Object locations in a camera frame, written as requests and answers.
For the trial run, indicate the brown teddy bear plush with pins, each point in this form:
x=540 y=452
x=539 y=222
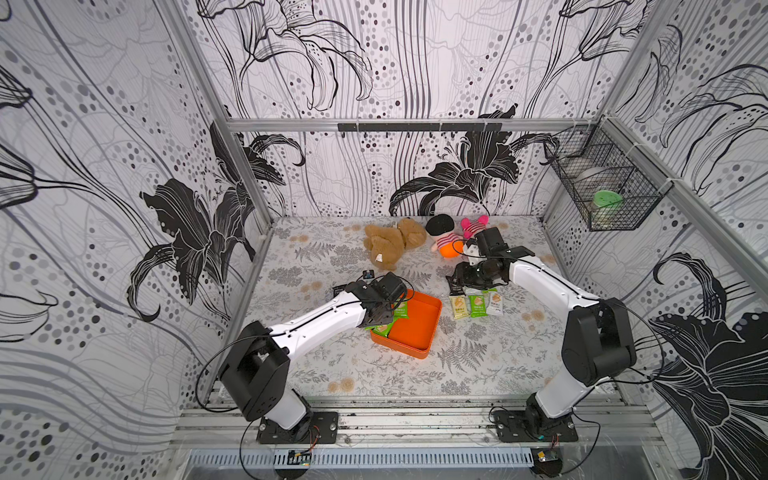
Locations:
x=387 y=245

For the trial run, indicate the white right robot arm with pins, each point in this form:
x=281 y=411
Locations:
x=597 y=345

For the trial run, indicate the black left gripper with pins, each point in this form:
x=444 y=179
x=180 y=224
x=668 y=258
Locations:
x=386 y=317

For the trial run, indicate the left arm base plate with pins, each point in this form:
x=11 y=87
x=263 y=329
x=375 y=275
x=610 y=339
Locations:
x=315 y=428

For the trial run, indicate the green cookie packet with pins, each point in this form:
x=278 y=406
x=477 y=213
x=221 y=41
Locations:
x=401 y=311
x=382 y=330
x=477 y=305

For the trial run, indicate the orange plastic storage box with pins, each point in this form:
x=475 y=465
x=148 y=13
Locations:
x=414 y=336

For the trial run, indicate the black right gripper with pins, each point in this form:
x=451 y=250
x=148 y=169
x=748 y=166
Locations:
x=462 y=282

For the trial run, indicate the black cookie packet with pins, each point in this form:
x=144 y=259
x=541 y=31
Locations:
x=338 y=290

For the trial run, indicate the orange pink black-haired doll plush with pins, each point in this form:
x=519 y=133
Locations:
x=446 y=241

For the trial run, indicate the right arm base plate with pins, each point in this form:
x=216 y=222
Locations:
x=514 y=426

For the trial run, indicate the white slotted cable duct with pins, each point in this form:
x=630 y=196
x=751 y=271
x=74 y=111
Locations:
x=365 y=458

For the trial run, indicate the white pink owl plush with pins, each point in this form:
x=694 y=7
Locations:
x=470 y=228

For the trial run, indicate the cream cookie packet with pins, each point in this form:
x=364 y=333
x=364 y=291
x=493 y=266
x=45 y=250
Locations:
x=460 y=307

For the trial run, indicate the black wire wall basket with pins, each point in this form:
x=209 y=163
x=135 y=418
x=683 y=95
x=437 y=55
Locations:
x=587 y=159

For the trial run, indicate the green lidded cup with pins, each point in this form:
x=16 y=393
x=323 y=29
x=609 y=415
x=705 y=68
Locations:
x=605 y=205

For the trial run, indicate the white cookie packet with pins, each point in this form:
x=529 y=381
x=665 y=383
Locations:
x=494 y=303

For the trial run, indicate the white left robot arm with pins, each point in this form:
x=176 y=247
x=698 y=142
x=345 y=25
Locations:
x=256 y=369

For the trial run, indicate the aluminium front rail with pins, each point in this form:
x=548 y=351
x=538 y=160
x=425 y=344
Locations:
x=428 y=421

